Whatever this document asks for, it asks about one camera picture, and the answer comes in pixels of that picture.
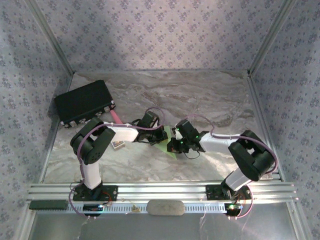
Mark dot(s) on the light green paper sheet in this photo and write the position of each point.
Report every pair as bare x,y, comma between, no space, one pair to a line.
166,147

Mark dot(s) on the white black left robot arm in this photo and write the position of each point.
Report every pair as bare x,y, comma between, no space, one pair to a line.
92,147

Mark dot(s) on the pink marker pen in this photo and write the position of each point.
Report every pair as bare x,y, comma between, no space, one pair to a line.
116,117

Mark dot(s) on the small printed cardboard box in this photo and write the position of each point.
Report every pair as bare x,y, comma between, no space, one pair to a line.
118,145

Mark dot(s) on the grey oval pad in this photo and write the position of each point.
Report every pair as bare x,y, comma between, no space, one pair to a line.
165,208

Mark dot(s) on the black hard case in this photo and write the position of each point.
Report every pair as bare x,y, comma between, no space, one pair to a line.
82,102

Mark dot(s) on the small circuit board with LED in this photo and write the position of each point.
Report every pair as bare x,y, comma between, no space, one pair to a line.
232,207
91,207

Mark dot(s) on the black flat bar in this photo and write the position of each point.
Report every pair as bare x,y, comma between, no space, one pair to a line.
48,205

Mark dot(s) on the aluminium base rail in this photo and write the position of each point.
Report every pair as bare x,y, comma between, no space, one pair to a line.
160,190

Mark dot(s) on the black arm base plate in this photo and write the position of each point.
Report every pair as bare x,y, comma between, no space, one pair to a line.
110,193
215,192

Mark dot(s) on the aluminium side rail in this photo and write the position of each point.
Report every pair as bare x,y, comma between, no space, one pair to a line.
260,110
48,155

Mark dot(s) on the aluminium corner post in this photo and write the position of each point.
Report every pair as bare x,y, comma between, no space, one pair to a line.
51,37
271,37

